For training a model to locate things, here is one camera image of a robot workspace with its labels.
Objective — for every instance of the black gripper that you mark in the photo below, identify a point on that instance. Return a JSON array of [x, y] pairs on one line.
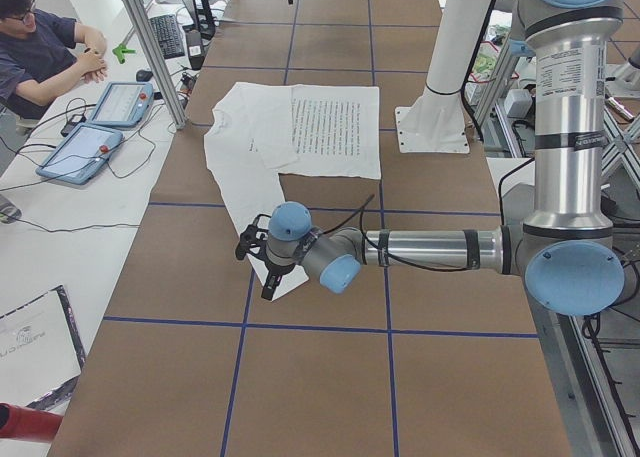
[[274, 270]]

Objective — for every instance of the red cylinder object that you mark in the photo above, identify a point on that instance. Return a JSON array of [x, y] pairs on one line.
[[27, 424]]

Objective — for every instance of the aluminium frame post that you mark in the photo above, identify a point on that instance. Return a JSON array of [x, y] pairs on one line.
[[138, 17]]

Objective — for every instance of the green plastic tool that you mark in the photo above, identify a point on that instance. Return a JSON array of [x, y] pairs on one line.
[[121, 52]]

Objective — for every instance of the black keyboard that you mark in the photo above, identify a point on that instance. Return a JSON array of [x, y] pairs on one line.
[[168, 35]]

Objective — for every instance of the seated person dark shirt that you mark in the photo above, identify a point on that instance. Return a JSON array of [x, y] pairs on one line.
[[44, 56]]

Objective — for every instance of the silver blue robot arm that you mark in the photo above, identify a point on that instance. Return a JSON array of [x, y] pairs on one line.
[[562, 249]]

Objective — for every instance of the upper blue teach pendant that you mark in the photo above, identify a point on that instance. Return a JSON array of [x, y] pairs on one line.
[[122, 105]]

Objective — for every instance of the blue teach pendant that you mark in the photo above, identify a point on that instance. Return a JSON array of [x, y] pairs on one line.
[[81, 154], [122, 105]]

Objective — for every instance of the lower blue teach pendant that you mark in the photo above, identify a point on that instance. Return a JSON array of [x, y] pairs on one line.
[[81, 154]]

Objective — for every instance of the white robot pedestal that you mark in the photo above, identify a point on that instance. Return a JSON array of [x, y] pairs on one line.
[[435, 122]]

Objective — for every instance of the white foil-edged package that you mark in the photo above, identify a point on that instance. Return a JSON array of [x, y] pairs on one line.
[[42, 354]]

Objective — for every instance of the black computer mouse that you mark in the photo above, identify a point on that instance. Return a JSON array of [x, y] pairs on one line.
[[143, 75]]

